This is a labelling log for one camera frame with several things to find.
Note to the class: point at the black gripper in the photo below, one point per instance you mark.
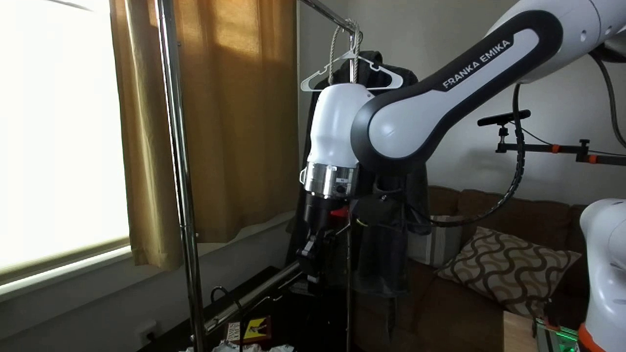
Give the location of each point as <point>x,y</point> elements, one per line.
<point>318,217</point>

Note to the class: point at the white box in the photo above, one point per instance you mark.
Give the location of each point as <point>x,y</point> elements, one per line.
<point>433,246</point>

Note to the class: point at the dark hanging robe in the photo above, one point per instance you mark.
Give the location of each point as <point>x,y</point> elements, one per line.
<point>392,260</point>

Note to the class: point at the patterned brown throw pillow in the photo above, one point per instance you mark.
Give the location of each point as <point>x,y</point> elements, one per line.
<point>509,266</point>

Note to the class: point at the yellow warning sign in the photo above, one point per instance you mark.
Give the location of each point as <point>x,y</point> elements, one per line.
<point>259,329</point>

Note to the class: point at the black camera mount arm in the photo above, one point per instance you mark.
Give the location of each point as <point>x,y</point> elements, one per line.
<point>554,149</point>

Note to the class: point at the green lit control box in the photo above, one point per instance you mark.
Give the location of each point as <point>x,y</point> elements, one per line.
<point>558,334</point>

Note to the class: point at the white plastic hanger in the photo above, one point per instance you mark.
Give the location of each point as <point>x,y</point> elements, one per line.
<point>308,82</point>

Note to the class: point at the chrome metal garment rack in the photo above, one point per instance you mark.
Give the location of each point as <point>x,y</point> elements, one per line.
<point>179,196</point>

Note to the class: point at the brown couch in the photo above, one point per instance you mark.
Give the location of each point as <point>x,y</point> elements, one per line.
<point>521,215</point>

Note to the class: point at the tan curtain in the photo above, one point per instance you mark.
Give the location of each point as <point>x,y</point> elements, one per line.
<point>236,129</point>

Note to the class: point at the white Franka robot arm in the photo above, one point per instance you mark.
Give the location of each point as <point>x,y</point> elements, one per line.
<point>457,78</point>

